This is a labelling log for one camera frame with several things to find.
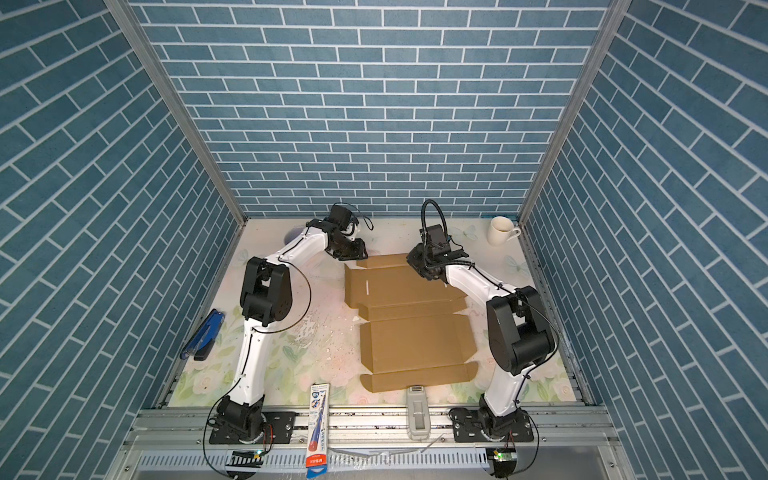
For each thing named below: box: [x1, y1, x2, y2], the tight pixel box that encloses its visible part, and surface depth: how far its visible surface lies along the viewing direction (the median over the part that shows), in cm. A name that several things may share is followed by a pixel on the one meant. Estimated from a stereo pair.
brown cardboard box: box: [344, 253, 479, 393], surface depth 93 cm
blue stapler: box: [180, 308, 225, 361], surface depth 88 cm
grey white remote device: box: [406, 385, 431, 441], surface depth 75 cm
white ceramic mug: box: [486, 216, 521, 246], surface depth 111 cm
